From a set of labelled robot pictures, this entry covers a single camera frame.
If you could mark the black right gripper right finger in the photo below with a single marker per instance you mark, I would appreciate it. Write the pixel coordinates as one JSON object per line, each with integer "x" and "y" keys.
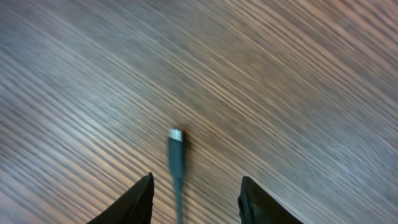
{"x": 256, "y": 206}

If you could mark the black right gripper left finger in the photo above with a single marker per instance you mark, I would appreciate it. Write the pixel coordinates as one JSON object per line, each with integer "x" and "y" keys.
{"x": 133, "y": 207}

